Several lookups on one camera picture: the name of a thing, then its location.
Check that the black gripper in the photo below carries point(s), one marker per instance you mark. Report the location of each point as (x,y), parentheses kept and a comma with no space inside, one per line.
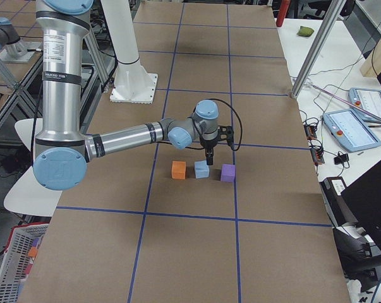
(208,144)

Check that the light blue foam block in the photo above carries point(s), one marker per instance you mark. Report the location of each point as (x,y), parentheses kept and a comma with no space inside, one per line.
(201,169)

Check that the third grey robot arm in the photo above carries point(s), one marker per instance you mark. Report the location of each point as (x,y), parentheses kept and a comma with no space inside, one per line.
(13,49)

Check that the purple foam block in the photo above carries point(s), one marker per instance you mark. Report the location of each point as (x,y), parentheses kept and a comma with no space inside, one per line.
(228,173)

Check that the orange foam block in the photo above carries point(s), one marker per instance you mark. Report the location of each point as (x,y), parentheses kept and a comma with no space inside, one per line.
(178,170)

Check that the green tipped metal rod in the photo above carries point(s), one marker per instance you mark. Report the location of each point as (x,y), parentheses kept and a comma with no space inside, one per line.
(345,101)

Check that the blue teach pendant near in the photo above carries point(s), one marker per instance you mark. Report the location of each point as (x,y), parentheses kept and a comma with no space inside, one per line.
(350,130)

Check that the blue teach pendant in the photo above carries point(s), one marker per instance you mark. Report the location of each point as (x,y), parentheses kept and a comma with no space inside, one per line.
(366,99)
(350,130)

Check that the green cloth pouch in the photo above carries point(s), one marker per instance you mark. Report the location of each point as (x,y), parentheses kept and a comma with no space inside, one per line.
(305,31)

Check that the red cylinder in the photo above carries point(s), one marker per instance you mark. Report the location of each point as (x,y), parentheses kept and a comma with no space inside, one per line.
(283,9)

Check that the black laptop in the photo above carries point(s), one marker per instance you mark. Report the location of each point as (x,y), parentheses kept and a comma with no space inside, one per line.
(363,198)

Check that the blue teach pendant far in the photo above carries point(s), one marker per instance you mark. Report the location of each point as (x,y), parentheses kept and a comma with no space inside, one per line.
(366,99)

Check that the wooden board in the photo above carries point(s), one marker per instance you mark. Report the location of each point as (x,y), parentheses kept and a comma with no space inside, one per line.
(371,68)

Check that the grey plastic basket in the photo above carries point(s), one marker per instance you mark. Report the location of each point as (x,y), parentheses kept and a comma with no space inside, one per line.
(18,259)

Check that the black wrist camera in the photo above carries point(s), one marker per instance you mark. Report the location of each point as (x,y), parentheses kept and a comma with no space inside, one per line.
(226,133)

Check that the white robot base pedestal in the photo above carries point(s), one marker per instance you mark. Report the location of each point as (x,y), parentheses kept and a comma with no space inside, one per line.
(132,83)

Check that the aluminium frame post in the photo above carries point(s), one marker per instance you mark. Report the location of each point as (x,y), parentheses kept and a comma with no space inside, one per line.
(318,42)

